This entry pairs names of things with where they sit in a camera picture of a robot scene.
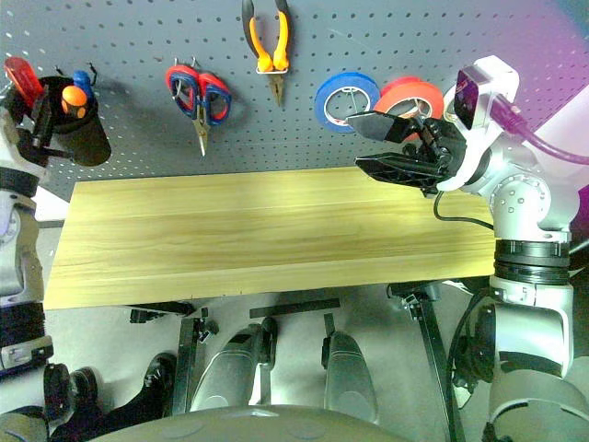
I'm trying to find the grey robot torso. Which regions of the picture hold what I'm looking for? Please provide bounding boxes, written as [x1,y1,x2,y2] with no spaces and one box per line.
[45,404,406,442]

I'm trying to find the grey robot leg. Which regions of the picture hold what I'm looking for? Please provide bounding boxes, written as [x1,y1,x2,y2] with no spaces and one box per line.
[190,317,278,413]
[320,331,381,425]

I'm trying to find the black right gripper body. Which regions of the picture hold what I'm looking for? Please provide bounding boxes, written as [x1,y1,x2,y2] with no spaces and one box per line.
[403,117,467,199]

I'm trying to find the orange-handled long-nose pliers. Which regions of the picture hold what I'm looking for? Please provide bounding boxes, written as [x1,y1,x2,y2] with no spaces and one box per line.
[241,0,293,109]

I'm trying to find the grey left robot leg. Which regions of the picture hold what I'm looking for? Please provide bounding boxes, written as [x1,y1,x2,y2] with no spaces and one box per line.
[190,317,278,413]

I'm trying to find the red-handled screwdriver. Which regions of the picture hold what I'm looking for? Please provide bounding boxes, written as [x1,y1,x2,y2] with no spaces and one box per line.
[3,56,46,109]

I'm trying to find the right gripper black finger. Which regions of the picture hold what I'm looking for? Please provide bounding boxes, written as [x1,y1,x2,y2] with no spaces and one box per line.
[353,153,444,187]
[345,110,419,144]

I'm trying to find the red-handled scissors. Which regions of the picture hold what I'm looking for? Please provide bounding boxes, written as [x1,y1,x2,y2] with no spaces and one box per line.
[165,64,233,128]

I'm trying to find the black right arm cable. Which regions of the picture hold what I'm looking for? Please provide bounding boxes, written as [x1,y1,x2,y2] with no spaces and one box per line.
[432,190,497,230]

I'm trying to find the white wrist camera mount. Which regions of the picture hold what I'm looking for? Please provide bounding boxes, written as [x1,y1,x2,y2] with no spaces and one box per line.
[0,91,47,181]
[436,54,522,192]

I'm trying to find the black leather shoe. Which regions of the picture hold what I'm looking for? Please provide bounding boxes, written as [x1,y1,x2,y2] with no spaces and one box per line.
[141,352,179,407]
[68,366,103,412]

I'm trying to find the silver double scissors hook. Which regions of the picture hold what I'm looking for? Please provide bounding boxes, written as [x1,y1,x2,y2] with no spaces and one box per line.
[172,55,200,100]

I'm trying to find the silver tape hook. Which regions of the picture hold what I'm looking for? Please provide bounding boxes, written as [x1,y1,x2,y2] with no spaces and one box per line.
[342,87,365,117]

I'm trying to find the grey pegboard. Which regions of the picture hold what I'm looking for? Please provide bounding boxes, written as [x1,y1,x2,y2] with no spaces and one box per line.
[0,0,589,186]

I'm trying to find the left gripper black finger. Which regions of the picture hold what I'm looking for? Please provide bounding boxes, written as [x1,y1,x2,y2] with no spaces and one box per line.
[35,82,56,135]

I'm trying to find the grey right robot leg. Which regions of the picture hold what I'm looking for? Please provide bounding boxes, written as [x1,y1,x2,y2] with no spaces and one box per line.
[320,331,381,425]

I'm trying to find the blue-handled screwdriver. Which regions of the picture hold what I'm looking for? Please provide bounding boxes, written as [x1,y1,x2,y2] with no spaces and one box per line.
[72,69,96,100]

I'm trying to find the large red tape roll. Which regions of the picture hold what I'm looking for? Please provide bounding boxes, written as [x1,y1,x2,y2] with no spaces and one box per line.
[372,76,445,142]

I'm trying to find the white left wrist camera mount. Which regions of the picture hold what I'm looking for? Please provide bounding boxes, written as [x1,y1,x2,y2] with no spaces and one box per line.
[0,91,47,181]

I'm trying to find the purple camera cable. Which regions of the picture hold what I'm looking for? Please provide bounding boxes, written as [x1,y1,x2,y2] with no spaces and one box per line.
[491,98,589,168]

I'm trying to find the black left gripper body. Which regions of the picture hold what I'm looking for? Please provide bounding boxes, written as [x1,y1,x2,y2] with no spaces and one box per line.
[19,98,74,168]

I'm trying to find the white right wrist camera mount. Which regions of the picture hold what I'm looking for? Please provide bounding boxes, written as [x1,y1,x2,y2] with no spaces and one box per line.
[436,54,522,192]

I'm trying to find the blue tape roll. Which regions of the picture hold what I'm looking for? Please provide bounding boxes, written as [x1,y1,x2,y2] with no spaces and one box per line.
[314,71,383,135]

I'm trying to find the orange-handled screwdriver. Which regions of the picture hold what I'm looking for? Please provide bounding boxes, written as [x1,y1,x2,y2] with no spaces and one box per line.
[61,85,90,120]

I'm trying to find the blue-handled scissors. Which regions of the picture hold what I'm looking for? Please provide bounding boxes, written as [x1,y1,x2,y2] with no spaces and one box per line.
[168,71,232,158]

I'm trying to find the black plastic tool cup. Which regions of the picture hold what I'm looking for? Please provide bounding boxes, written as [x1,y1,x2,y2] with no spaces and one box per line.
[39,76,113,168]

